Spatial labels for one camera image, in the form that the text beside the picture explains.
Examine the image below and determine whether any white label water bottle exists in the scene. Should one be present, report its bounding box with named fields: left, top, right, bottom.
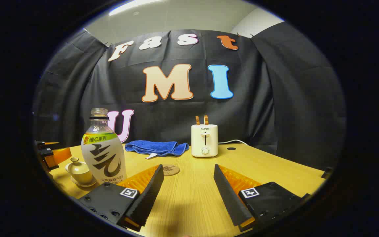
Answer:
left=81, top=108, right=127, bottom=185

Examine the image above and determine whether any white power cable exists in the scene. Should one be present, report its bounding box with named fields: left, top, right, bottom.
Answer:
left=218, top=140, right=248, bottom=146

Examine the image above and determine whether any cream toaster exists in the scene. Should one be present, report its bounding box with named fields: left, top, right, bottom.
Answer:
left=191, top=124, right=219, bottom=158

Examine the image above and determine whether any black backdrop cloth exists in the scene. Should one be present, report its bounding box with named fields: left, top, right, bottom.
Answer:
left=33, top=21, right=346, bottom=171

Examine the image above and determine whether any cream ceramic saucer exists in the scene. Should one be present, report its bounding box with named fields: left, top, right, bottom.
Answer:
left=70, top=176, right=97, bottom=188

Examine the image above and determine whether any round cork coaster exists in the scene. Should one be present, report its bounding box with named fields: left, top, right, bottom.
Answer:
left=161, top=164, right=180, bottom=176

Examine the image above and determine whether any blue folded towel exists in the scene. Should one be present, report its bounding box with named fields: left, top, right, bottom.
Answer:
left=125, top=140, right=190, bottom=160

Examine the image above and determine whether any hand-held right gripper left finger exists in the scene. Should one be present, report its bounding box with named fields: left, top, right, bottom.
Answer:
left=78, top=164, right=164, bottom=232

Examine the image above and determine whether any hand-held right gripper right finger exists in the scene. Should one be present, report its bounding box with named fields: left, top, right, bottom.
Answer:
left=214, top=164, right=312, bottom=232

